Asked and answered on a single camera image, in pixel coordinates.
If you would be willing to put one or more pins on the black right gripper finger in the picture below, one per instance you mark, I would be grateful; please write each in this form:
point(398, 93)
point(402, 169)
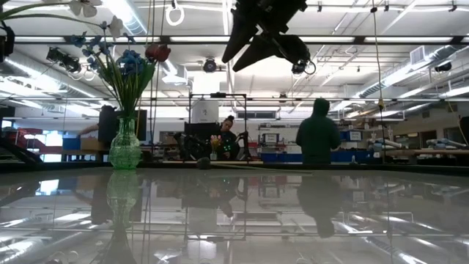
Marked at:
point(240, 33)
point(278, 47)

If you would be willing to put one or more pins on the white flower bunch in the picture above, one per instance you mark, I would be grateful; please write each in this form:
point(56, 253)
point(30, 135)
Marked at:
point(86, 7)

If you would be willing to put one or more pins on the dark red vase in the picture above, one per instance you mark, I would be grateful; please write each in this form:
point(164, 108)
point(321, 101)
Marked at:
point(152, 52)

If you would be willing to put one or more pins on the small vase with flowers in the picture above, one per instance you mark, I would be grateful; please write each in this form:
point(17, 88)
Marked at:
point(215, 144)

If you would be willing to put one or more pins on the green glass vase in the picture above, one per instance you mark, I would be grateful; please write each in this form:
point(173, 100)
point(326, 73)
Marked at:
point(125, 150)

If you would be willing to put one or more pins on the black ceiling-mounted device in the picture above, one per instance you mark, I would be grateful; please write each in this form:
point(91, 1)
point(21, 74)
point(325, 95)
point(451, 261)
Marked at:
point(64, 60)

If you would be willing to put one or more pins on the white cabinet box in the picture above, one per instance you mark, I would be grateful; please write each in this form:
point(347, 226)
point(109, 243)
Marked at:
point(205, 111)

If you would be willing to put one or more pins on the person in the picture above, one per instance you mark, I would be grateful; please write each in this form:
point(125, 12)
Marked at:
point(318, 135)
point(88, 129)
point(229, 141)

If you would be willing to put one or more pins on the blue storage bins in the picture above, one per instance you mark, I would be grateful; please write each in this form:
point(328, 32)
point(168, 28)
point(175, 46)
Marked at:
point(278, 157)

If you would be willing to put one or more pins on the black monitor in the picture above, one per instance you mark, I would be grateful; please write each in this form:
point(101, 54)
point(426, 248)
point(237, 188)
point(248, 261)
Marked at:
point(106, 124)
point(198, 135)

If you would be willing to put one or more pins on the cardboard box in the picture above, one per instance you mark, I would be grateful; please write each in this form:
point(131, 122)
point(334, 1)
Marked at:
point(91, 143)

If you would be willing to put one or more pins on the black hanging lamp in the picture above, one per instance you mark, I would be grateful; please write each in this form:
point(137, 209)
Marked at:
point(443, 66)

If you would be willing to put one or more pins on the black frame stand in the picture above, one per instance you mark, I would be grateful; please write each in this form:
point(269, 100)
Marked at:
point(218, 95)

